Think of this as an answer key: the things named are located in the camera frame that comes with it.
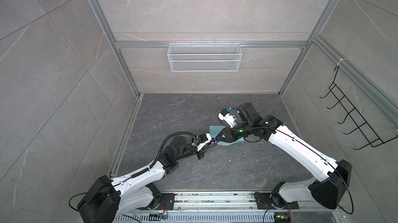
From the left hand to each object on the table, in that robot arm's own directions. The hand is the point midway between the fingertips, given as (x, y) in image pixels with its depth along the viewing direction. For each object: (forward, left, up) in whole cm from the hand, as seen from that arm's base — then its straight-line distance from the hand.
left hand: (213, 137), depth 73 cm
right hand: (0, -3, +2) cm, 3 cm away
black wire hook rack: (-10, -61, +13) cm, 63 cm away
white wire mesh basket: (+55, +1, +9) cm, 55 cm away
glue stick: (-3, 0, 0) cm, 3 cm away
